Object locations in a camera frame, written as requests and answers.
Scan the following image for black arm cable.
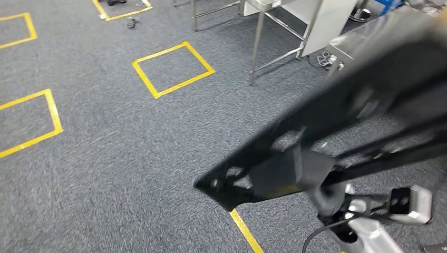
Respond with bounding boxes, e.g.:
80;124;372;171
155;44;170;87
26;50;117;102
302;215;361;253

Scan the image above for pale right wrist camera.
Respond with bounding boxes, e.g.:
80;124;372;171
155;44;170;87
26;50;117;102
387;185;434;225

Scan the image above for white cabinet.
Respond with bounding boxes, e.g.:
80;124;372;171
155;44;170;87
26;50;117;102
242;0;358;59

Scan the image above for chrome round base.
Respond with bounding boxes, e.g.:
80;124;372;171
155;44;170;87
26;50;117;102
349;7;372;22

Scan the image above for black plastic panel part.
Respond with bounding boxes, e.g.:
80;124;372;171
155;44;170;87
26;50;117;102
193;35;447;212

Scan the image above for steel table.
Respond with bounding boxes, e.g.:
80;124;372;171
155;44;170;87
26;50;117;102
244;0;361;86

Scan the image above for steel table frame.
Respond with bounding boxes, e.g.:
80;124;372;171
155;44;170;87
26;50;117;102
172;0;245;32

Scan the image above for floor power strip cables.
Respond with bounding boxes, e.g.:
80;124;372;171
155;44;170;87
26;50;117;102
307;50;345;71

